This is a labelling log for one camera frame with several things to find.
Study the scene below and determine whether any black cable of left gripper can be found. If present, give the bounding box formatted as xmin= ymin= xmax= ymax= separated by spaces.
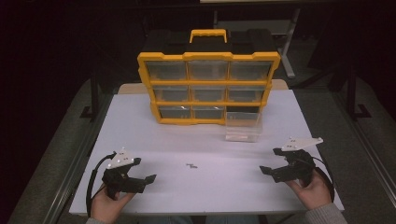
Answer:
xmin=86 ymin=151 xmax=117 ymax=217

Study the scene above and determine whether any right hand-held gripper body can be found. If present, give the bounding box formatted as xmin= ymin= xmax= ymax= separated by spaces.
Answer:
xmin=270 ymin=136 xmax=324 ymax=188

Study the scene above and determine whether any person's right hand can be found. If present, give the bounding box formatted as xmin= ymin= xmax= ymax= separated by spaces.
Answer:
xmin=284 ymin=169 xmax=332 ymax=211

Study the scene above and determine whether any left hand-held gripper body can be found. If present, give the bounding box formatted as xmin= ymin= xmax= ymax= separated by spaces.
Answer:
xmin=101 ymin=147 xmax=148 ymax=200

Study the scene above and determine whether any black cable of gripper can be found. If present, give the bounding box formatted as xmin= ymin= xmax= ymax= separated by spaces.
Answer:
xmin=312 ymin=156 xmax=335 ymax=203
xmin=86 ymin=151 xmax=117 ymax=217

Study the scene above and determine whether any white metal desk frame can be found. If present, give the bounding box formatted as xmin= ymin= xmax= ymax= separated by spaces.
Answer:
xmin=213 ymin=8 xmax=302 ymax=79

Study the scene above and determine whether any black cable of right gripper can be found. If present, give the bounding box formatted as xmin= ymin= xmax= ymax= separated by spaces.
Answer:
xmin=312 ymin=156 xmax=335 ymax=203

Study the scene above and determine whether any black metal frame post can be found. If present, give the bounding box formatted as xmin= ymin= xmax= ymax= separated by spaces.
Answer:
xmin=346 ymin=64 xmax=372 ymax=120
xmin=79 ymin=71 xmax=101 ymax=120

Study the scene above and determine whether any yellow black organizer cabinet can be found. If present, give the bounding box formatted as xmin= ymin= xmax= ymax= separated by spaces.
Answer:
xmin=136 ymin=28 xmax=282 ymax=126

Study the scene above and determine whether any clear plastic drawer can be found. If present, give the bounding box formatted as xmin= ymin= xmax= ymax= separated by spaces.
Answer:
xmin=224 ymin=111 xmax=263 ymax=144

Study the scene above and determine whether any person's left hand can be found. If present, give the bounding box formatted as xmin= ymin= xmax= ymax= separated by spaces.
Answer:
xmin=90 ymin=183 xmax=136 ymax=224

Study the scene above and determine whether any grid of small clear drawers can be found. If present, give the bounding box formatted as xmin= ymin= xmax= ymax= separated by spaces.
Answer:
xmin=145 ymin=60 xmax=273 ymax=120

